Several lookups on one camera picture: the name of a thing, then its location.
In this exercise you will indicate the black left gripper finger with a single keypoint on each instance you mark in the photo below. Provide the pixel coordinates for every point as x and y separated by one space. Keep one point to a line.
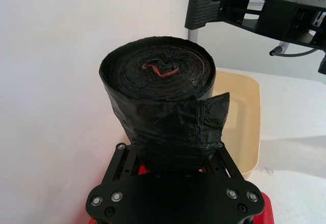
122 163

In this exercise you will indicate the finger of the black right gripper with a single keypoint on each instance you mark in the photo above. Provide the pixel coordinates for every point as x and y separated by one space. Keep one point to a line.
201 12
222 163

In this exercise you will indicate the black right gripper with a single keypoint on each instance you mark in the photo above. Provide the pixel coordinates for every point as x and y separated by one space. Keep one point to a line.
285 15

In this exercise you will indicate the black trash bag roll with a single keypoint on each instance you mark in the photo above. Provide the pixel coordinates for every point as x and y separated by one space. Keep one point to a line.
163 101

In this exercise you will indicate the cream plastic bin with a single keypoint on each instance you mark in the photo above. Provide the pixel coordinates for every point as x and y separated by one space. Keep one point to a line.
244 122

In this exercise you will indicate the red plastic object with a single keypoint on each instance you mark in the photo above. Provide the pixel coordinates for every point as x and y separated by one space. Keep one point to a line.
266 208

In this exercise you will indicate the white table cloth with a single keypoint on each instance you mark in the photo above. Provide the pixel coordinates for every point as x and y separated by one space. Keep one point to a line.
293 137

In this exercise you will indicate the grey striped post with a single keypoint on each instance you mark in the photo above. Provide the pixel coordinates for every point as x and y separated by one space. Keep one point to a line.
193 34

